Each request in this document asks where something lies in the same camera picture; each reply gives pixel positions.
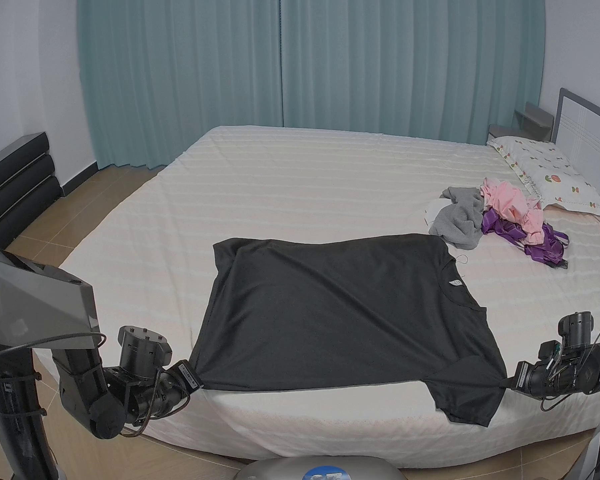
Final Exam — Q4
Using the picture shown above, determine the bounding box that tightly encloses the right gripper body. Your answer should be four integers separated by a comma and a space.
510, 361, 542, 399

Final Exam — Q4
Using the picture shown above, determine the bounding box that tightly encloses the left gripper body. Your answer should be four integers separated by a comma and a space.
164, 360, 204, 404

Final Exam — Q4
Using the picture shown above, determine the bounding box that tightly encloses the black T-shirt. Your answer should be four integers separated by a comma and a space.
188, 232, 509, 428

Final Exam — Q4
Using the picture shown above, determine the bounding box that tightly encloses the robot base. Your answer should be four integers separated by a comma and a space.
236, 457, 399, 480

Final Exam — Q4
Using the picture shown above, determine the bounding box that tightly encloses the bed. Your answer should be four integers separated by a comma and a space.
31, 87, 600, 469

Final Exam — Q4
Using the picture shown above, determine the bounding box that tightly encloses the purple garment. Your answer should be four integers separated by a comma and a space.
479, 207, 571, 271

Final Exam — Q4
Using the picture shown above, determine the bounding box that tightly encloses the grey garment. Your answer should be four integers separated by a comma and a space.
428, 186, 486, 250

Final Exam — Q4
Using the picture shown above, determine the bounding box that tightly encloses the pink garment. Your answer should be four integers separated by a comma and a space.
479, 177, 546, 247

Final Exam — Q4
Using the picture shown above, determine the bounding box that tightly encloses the white garment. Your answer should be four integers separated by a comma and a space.
422, 197, 449, 227

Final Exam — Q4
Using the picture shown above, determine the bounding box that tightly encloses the white printed pillow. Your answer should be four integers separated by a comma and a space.
485, 135, 600, 218

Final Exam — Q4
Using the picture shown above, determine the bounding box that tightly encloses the black chest of drawers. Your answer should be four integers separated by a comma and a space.
0, 131, 64, 252

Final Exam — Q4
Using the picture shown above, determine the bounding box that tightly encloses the grey bedside table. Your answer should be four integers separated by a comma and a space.
487, 101, 556, 144

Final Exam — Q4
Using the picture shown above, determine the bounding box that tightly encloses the blue-green curtain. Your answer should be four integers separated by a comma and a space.
77, 0, 285, 172
280, 0, 547, 145

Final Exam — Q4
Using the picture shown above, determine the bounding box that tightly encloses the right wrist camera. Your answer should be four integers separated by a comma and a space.
537, 339, 564, 369

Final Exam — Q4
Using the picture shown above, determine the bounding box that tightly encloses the black cable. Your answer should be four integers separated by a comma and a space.
0, 332, 108, 369

